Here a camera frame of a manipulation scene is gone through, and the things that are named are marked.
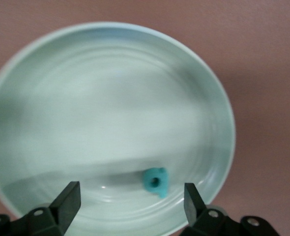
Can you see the teal foam letter q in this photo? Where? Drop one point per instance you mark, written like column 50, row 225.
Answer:
column 161, row 190

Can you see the pale green plate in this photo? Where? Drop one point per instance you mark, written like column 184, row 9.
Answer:
column 110, row 110

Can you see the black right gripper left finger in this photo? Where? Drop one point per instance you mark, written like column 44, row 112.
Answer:
column 66, row 204

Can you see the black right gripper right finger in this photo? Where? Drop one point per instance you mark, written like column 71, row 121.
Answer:
column 191, row 206

